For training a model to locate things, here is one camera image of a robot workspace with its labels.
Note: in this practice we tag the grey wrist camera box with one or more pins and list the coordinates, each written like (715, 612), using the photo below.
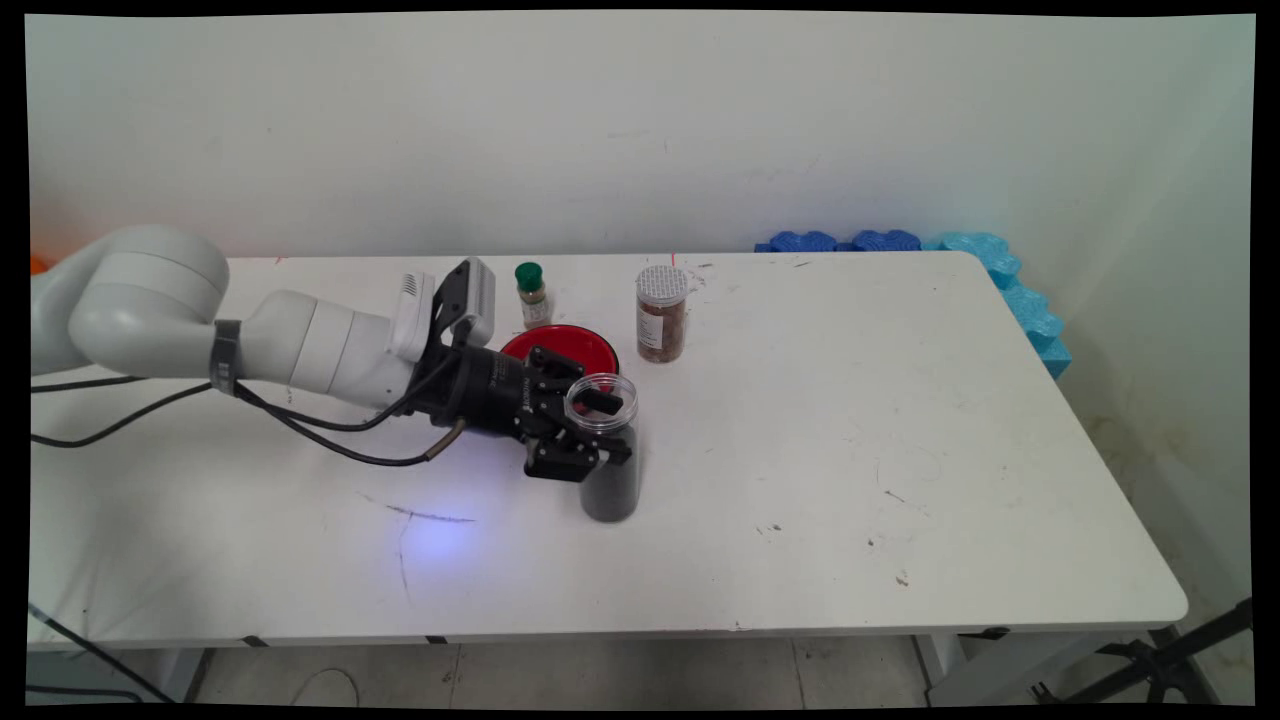
(478, 290)

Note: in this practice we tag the orange foam mat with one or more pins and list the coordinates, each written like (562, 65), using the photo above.
(38, 265)

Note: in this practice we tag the small green-capped spice bottle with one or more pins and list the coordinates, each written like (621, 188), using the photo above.
(535, 305)

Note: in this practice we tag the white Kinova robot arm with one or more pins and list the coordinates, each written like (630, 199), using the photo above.
(150, 290)

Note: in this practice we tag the black tripod stand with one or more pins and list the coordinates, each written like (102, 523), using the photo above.
(1160, 662)

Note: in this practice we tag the light blue foam mat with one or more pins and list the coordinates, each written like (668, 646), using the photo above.
(1030, 320)

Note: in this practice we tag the red bowl with black rim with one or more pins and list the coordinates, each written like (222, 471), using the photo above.
(575, 343)

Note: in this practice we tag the white-lidded brown spice jar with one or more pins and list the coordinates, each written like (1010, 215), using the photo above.
(662, 330)

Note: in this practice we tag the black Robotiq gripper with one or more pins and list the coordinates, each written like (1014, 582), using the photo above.
(480, 390)

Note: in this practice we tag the white table leg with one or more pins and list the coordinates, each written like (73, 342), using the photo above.
(170, 672)
(938, 660)

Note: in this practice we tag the dark blue foam mat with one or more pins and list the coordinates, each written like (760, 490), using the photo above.
(885, 240)
(800, 242)

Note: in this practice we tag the clear jar of black seeds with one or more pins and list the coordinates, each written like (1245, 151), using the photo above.
(610, 495)

